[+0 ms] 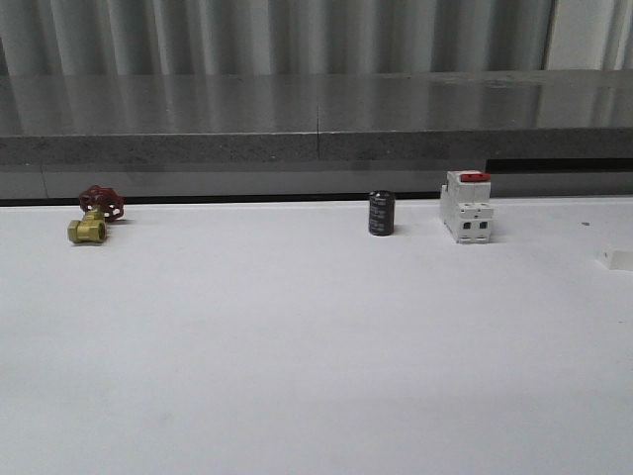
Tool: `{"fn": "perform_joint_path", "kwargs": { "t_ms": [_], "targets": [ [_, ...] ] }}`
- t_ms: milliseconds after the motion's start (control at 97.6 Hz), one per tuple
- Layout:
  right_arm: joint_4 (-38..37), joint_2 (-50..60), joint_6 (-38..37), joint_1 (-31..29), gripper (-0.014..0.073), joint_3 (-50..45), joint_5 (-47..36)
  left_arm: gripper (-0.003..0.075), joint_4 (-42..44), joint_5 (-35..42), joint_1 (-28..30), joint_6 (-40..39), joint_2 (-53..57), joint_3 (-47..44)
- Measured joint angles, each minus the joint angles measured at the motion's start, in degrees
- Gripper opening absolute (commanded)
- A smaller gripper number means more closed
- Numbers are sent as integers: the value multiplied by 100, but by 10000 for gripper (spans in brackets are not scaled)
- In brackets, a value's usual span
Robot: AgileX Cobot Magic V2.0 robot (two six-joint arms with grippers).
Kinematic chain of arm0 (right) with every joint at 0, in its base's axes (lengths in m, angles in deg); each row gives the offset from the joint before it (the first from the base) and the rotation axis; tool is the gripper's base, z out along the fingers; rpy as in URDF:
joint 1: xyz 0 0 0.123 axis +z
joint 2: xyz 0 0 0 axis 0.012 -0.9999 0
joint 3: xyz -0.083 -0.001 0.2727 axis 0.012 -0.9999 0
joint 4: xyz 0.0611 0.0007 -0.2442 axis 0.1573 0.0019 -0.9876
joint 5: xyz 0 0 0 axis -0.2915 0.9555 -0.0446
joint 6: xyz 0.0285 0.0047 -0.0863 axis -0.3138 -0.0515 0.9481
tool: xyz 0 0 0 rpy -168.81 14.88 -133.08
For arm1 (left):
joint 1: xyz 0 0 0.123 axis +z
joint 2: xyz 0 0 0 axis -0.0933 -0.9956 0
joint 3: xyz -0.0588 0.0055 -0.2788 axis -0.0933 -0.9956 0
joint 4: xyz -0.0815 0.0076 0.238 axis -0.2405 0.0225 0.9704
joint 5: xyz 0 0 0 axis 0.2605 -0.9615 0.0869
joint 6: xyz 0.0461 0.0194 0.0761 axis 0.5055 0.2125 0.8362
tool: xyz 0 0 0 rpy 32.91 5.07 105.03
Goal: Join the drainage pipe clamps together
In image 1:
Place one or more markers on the white half pipe clamp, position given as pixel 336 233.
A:
pixel 616 259

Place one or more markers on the white circuit breaker red switch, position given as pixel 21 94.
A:
pixel 465 207

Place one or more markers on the brass valve red handwheel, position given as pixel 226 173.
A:
pixel 101 205

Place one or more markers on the black cylindrical capacitor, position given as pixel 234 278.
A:
pixel 381 220

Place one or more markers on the grey stone counter ledge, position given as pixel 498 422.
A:
pixel 163 137

